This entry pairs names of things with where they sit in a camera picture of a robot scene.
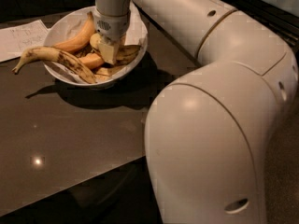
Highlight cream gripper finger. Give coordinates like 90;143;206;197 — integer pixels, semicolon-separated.
98;36;120;64

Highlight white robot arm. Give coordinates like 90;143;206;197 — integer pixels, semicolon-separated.
95;0;298;224

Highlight orange banana centre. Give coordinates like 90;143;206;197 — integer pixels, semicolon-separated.
79;53;105;70

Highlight orange banana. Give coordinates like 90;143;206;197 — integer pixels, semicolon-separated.
53;12;95;53
79;53;105;70

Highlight yellow banana bottom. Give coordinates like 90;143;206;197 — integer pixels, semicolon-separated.
93;65;123;82

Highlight orange banana upper left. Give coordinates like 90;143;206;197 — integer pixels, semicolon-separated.
53;12;95;53

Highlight white bowl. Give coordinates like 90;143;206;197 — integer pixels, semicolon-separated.
42;1;150;90

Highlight long spotted yellow banana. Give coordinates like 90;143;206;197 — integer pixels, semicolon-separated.
12;46;96;84

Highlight white paper liner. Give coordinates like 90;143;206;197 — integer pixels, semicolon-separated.
46;2;148;85

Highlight white paper sheet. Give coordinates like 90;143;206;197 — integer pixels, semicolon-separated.
0;20;49;62

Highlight dark metal vent appliance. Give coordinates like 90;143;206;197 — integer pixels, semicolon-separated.
222;0;299;51

